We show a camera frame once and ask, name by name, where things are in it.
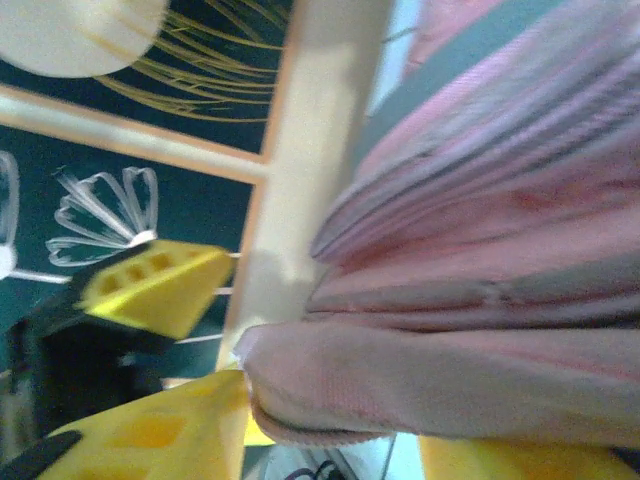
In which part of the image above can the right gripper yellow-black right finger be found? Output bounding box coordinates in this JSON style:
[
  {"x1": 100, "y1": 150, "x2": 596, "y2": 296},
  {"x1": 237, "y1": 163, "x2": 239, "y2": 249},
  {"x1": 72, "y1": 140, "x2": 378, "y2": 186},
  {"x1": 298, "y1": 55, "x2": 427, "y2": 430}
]
[{"x1": 418, "y1": 435, "x2": 640, "y2": 480}]

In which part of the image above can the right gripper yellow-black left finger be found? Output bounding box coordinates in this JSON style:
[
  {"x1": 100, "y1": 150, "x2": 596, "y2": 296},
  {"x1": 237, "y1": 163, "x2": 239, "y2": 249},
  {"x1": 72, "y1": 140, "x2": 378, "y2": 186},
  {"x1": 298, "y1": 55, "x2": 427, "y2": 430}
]
[{"x1": 0, "y1": 369, "x2": 251, "y2": 480}]

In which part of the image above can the pink backpack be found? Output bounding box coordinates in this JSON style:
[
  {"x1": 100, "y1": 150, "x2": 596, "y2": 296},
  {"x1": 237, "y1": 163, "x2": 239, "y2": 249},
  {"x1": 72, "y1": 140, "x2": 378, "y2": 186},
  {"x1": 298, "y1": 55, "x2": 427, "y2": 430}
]
[{"x1": 233, "y1": 0, "x2": 640, "y2": 447}]

